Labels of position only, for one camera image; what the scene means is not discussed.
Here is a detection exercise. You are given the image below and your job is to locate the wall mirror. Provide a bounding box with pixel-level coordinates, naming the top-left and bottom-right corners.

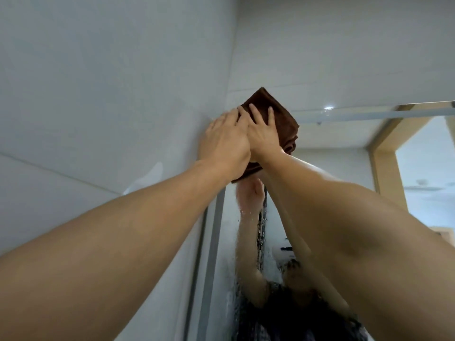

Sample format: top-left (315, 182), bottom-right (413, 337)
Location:
top-left (184, 101), bottom-right (455, 341)

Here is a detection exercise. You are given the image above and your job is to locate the brown microfibre cloth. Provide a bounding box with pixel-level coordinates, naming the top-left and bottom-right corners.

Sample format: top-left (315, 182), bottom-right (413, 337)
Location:
top-left (231, 87), bottom-right (300, 184)

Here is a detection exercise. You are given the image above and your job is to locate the person's right hand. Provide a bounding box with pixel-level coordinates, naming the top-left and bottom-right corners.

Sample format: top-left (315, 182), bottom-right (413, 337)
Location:
top-left (237, 103), bottom-right (286, 164)

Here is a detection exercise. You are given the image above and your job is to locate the person's left forearm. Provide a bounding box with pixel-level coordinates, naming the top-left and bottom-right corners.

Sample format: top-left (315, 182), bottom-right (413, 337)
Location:
top-left (0, 160), bottom-right (234, 341)

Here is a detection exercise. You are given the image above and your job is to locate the person's left hand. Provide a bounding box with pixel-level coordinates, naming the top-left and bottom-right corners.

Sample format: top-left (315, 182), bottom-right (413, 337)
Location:
top-left (197, 108), bottom-right (252, 184)

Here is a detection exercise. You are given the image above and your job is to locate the person's right forearm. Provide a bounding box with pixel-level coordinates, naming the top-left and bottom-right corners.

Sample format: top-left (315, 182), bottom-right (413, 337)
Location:
top-left (257, 152), bottom-right (455, 341)

